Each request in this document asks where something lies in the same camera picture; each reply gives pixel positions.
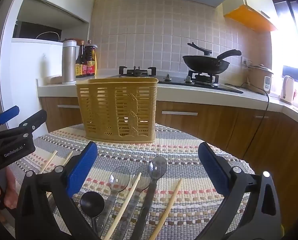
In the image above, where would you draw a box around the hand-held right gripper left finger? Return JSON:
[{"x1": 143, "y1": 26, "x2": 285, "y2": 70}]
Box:
[{"x1": 15, "y1": 141, "x2": 101, "y2": 240}]

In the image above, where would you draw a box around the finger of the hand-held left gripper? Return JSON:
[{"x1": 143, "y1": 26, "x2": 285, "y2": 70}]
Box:
[
  {"x1": 0, "y1": 106, "x2": 20, "y2": 134},
  {"x1": 6, "y1": 109, "x2": 48, "y2": 137}
]

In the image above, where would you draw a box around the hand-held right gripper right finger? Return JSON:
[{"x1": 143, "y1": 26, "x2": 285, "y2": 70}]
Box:
[{"x1": 194, "y1": 142, "x2": 283, "y2": 240}]

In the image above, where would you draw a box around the clear plastic spoon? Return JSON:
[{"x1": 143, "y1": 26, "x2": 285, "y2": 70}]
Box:
[
  {"x1": 113, "y1": 165, "x2": 152, "y2": 240},
  {"x1": 97, "y1": 166, "x2": 131, "y2": 237}
]

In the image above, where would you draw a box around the yellow plastic utensil basket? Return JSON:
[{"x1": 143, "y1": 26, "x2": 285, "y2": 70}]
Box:
[{"x1": 76, "y1": 77, "x2": 159, "y2": 144}]

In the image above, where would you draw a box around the person's left hand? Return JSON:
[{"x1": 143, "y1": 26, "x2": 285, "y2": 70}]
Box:
[{"x1": 0, "y1": 166, "x2": 17, "y2": 210}]

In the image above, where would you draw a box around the striped woven table mat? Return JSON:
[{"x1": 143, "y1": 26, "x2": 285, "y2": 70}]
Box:
[{"x1": 10, "y1": 124, "x2": 255, "y2": 240}]

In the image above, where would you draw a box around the wooden chopstick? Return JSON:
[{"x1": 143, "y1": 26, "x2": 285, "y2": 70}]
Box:
[
  {"x1": 106, "y1": 172, "x2": 142, "y2": 240},
  {"x1": 149, "y1": 178, "x2": 183, "y2": 240},
  {"x1": 40, "y1": 150, "x2": 58, "y2": 175}
]

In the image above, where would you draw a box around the black plastic spoon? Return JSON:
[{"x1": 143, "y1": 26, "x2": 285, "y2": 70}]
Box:
[{"x1": 80, "y1": 191, "x2": 106, "y2": 237}]

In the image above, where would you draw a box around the smoky grey plastic spoon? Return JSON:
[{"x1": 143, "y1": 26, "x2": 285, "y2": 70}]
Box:
[{"x1": 131, "y1": 156, "x2": 167, "y2": 240}]

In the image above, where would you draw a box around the white refrigerator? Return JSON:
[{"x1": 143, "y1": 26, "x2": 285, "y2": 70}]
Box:
[{"x1": 0, "y1": 37, "x2": 64, "y2": 135}]

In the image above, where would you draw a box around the steel thermos flask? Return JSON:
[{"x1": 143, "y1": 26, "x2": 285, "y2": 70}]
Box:
[{"x1": 62, "y1": 39, "x2": 77, "y2": 85}]

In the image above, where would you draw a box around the small dark sauce bottle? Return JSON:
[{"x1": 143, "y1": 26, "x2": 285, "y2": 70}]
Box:
[{"x1": 75, "y1": 41, "x2": 86, "y2": 78}]

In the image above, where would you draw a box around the white kitchen countertop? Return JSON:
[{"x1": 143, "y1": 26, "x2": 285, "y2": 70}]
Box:
[{"x1": 36, "y1": 74, "x2": 298, "y2": 120}]

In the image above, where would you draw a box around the large dark sauce bottle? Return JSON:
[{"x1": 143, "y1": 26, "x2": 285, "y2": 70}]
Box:
[{"x1": 84, "y1": 40, "x2": 98, "y2": 77}]

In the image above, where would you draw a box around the black gas stove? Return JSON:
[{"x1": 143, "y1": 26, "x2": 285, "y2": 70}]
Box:
[{"x1": 106, "y1": 66, "x2": 244, "y2": 94}]

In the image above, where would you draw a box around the beige rice cooker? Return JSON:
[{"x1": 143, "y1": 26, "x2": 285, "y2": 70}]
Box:
[{"x1": 247, "y1": 64, "x2": 274, "y2": 95}]

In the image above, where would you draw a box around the black wok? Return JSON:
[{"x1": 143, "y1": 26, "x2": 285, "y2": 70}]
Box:
[{"x1": 182, "y1": 49, "x2": 242, "y2": 75}]

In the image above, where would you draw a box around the white electric kettle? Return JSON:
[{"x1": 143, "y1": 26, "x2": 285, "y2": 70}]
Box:
[{"x1": 280, "y1": 75, "x2": 295, "y2": 105}]

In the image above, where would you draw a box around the dark framed window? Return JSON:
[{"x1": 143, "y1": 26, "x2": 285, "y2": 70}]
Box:
[{"x1": 271, "y1": 0, "x2": 298, "y2": 71}]

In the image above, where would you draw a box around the black power cable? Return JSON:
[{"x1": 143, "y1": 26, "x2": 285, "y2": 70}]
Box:
[{"x1": 224, "y1": 82, "x2": 270, "y2": 157}]

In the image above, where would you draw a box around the white looped cable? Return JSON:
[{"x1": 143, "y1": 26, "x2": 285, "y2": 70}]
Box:
[{"x1": 35, "y1": 31, "x2": 61, "y2": 42}]

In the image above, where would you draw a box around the orange wall cabinet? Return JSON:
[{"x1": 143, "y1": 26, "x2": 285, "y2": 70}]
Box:
[{"x1": 222, "y1": 0, "x2": 278, "y2": 32}]

